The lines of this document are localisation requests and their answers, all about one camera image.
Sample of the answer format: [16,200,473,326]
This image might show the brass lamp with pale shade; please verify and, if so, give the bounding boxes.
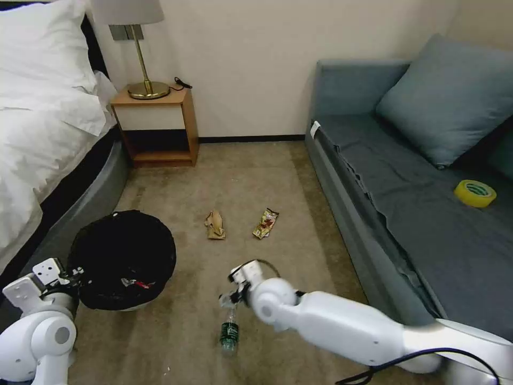
[91,0,171,101]

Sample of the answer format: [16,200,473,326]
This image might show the black headboard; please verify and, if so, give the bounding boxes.
[81,12,110,77]

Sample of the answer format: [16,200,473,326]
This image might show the trash bin with black bag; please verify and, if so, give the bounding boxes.
[69,209,177,314]

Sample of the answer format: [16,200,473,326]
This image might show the wooden nightstand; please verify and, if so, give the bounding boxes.
[110,83,199,168]

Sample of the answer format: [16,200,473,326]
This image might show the blue-grey sofa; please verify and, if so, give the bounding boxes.
[305,59,513,345]

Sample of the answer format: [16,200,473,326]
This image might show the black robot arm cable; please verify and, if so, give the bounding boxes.
[336,348,502,385]

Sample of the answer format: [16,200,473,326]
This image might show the white pillow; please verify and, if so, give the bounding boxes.
[0,0,98,111]

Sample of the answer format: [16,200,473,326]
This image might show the grey wall switch panel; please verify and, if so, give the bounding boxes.
[110,24,145,42]

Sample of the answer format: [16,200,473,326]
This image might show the grey bed base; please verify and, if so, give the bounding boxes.
[0,134,131,318]

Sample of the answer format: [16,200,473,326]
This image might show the crumpled brown paper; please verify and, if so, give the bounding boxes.
[203,210,228,241]

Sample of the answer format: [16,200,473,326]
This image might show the clear bottle with green label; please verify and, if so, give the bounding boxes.
[218,305,241,357]

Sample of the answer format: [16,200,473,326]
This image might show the large blue cushion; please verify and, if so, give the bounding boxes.
[375,33,513,171]

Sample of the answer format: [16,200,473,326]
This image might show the red and white trash piece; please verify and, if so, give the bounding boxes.
[121,277,156,290]

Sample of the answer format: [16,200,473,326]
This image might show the dark teal cushion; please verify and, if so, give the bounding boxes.
[487,120,513,180]

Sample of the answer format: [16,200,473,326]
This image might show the white duvet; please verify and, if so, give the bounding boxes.
[0,70,118,250]

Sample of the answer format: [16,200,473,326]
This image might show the yellow tape roll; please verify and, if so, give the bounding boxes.
[454,179,498,209]

